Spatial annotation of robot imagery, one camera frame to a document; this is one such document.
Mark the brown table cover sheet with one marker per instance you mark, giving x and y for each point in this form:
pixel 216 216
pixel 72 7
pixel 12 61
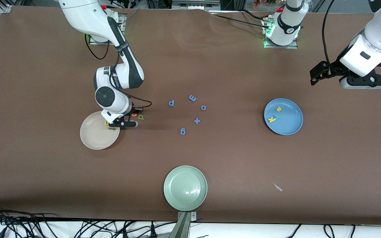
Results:
pixel 45 165

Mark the white tape scrap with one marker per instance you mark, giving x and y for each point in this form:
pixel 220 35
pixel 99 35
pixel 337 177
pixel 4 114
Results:
pixel 278 187

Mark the pale green plate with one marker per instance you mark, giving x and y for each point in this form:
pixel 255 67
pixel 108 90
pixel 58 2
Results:
pixel 185 188

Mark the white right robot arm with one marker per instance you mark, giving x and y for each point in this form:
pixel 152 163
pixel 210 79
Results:
pixel 88 16

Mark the grey metal frame block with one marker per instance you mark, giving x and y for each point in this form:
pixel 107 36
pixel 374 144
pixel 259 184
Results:
pixel 195 5

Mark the blue plate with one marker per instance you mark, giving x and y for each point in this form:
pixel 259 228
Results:
pixel 289 127

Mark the blue foam letter x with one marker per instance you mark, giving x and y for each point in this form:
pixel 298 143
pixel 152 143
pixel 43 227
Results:
pixel 197 121

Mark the beige brown plate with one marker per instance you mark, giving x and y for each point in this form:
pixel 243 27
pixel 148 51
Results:
pixel 94 135

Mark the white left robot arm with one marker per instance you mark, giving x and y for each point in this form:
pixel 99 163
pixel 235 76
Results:
pixel 286 23

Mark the blue foam letter p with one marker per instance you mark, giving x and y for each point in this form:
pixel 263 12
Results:
pixel 170 104

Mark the blue foam letter m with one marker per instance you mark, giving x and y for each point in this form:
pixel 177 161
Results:
pixel 192 98

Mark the orange flowers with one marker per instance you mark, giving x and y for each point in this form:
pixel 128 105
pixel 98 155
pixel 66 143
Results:
pixel 256 3

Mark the grey metal camera post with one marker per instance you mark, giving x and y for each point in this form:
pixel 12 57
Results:
pixel 184 228

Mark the yellow foam letter k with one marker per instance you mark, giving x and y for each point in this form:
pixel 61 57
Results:
pixel 272 119

